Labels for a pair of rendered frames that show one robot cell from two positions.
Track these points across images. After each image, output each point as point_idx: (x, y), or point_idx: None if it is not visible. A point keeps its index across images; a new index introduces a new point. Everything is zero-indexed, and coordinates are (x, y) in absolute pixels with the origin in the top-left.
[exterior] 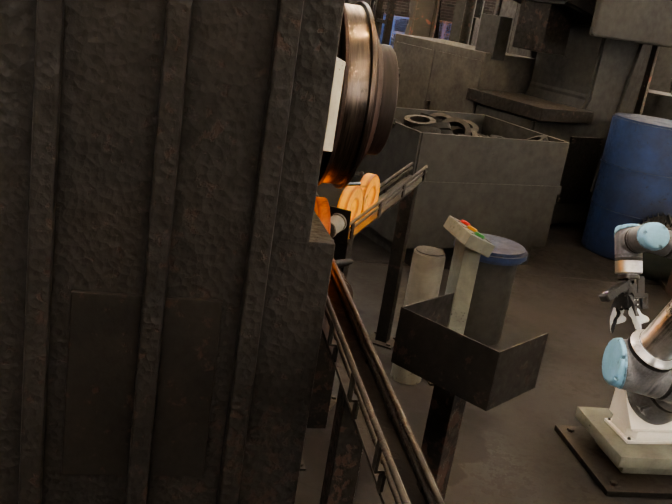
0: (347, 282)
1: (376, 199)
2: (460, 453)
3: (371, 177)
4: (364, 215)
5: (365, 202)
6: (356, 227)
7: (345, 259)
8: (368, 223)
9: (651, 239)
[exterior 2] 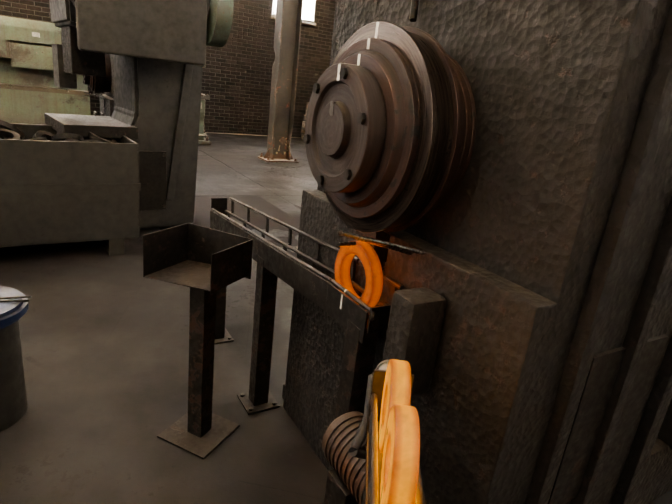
0: (336, 425)
1: (385, 502)
2: None
3: (396, 405)
4: (381, 471)
5: (385, 440)
6: (378, 459)
7: (358, 434)
8: (366, 482)
9: None
